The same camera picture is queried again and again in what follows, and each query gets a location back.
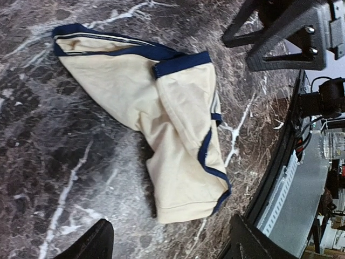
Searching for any cream underwear with navy trim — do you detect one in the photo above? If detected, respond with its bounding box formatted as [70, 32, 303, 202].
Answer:
[52, 23, 231, 224]

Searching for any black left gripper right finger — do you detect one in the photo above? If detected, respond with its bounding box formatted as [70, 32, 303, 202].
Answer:
[218, 214, 295, 259]

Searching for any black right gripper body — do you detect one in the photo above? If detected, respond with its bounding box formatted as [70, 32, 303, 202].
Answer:
[304, 1, 344, 69]

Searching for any grey slotted cable duct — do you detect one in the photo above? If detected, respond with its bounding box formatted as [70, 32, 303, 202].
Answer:
[254, 145, 302, 235]

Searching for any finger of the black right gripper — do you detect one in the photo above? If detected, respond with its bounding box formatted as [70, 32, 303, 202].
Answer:
[246, 25, 327, 71]
[222, 1, 321, 47]

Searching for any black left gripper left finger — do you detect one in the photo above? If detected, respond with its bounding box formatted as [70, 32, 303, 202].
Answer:
[54, 219, 114, 259]

